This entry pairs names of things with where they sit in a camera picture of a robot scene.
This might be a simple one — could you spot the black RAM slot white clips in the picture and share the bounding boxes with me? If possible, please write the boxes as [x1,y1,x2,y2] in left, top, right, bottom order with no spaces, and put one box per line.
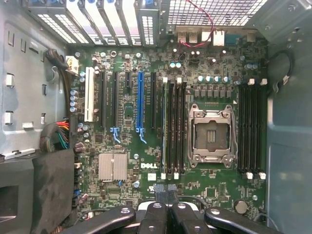
[160,77,169,181]
[258,78,268,180]
[175,77,182,181]
[244,78,253,180]

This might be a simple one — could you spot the green Dell motherboard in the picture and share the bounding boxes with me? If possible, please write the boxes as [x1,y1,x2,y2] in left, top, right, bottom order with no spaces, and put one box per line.
[69,45,269,221]

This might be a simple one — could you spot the round coin cell battery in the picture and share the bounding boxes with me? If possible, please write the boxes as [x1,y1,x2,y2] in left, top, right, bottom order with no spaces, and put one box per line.
[234,199,248,213]

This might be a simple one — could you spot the silver chipset heatsink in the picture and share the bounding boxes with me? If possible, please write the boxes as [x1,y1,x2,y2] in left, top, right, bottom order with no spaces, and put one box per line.
[98,153,128,182]

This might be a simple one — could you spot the silver CPU socket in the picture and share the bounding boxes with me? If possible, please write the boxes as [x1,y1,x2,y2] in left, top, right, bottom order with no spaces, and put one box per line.
[188,103,239,169]

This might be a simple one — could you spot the black plastic shroud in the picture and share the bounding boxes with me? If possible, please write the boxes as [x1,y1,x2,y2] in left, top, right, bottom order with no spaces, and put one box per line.
[0,148,77,234]

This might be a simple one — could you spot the long black expansion slot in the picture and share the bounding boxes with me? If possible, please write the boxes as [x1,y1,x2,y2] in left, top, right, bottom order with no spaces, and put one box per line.
[98,70,107,129]
[110,71,121,144]
[150,72,157,130]

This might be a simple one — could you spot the blue expansion slot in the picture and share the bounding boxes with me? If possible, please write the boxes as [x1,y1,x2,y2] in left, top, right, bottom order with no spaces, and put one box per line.
[136,70,148,145]

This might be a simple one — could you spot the grey metal PC case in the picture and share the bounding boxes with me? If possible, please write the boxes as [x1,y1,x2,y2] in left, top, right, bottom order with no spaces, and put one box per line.
[0,0,312,234]

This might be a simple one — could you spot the white expansion slot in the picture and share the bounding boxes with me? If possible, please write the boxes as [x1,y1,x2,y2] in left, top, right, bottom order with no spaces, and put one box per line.
[84,66,95,123]

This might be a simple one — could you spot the silver rear port block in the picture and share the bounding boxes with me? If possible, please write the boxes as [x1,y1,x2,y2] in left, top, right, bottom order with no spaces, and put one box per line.
[174,23,226,47]

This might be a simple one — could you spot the perforated metal slot cover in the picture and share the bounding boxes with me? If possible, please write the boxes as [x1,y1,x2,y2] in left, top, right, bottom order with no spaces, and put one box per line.
[135,8,161,47]

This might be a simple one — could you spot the multicoloured power cable bundle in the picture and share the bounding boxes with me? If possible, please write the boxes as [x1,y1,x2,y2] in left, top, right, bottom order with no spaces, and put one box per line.
[39,117,72,153]

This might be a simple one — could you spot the black braided cable white plug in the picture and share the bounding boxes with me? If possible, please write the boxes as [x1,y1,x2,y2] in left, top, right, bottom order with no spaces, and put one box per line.
[44,48,79,118]

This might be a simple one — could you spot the black looped wire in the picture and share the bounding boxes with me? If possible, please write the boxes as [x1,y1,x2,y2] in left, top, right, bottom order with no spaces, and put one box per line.
[266,49,294,86]

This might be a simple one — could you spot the red and black wire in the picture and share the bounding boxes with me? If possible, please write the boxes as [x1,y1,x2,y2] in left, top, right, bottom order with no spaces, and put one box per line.
[178,0,215,48]

